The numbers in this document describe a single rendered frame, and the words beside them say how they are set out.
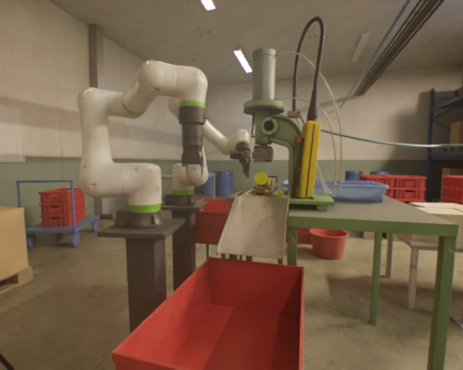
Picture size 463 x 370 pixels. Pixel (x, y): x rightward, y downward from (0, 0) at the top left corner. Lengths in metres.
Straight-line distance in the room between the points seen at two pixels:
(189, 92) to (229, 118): 9.23
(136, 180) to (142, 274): 0.37
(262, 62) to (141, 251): 1.05
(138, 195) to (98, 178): 0.15
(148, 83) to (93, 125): 0.37
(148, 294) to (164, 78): 0.80
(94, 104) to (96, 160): 0.29
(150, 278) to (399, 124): 9.59
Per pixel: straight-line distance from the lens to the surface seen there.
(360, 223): 1.10
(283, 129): 1.36
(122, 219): 1.10
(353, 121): 9.80
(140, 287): 1.13
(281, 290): 1.14
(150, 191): 1.02
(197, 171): 1.39
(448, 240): 1.21
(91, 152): 1.07
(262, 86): 1.37
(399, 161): 10.04
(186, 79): 0.90
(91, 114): 1.20
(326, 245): 3.33
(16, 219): 3.12
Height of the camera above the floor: 1.17
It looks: 5 degrees down
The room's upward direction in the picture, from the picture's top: straight up
